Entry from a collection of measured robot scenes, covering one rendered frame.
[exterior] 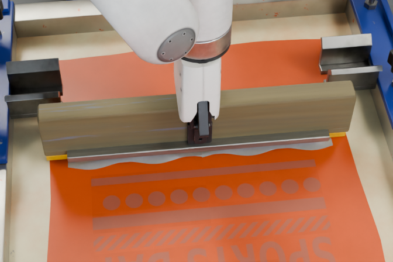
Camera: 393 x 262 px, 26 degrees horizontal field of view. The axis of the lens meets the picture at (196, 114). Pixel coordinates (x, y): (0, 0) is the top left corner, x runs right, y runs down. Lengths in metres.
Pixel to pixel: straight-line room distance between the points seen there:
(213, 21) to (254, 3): 0.37
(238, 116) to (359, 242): 0.22
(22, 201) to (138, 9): 0.42
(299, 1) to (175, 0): 0.53
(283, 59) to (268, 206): 0.26
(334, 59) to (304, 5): 0.14
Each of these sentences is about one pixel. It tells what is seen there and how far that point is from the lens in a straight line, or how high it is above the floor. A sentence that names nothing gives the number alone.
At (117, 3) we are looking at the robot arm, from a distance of 0.79.
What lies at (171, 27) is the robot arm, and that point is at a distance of 0.83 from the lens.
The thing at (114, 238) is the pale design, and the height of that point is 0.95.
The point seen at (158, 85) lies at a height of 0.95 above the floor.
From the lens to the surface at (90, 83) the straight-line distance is 1.24.
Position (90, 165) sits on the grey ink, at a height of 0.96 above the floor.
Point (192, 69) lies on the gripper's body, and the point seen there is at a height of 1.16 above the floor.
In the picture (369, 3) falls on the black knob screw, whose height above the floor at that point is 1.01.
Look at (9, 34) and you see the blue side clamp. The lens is 1.27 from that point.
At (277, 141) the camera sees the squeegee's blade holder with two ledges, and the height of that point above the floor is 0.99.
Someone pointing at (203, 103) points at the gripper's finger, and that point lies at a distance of 1.02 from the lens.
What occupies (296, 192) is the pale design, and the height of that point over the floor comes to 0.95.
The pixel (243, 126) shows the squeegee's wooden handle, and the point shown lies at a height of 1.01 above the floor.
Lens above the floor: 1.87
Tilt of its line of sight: 50 degrees down
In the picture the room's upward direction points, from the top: straight up
